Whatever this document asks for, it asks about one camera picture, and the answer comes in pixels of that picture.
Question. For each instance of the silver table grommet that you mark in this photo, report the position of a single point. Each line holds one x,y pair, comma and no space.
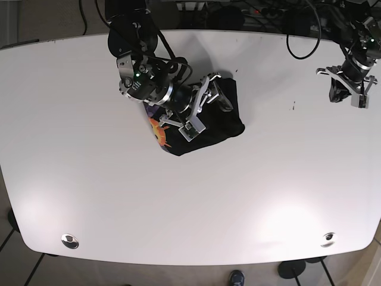
69,241
328,239

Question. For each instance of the left silver table grommet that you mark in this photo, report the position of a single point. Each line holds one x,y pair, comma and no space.
69,241

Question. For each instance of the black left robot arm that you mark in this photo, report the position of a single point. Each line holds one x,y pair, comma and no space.
351,25

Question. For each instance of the right silver table grommet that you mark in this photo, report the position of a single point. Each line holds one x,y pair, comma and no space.
328,239

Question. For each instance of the black round stand base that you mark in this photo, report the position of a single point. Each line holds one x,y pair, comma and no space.
291,269

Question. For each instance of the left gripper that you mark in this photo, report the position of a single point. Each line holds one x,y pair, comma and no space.
351,78

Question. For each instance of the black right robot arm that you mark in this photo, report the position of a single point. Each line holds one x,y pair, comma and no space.
132,29

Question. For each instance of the blue shoe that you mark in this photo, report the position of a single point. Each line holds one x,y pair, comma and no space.
236,278

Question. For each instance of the black printed T-shirt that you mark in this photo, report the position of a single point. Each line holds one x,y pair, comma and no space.
206,115

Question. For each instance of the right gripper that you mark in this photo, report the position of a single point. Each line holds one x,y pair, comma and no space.
157,83

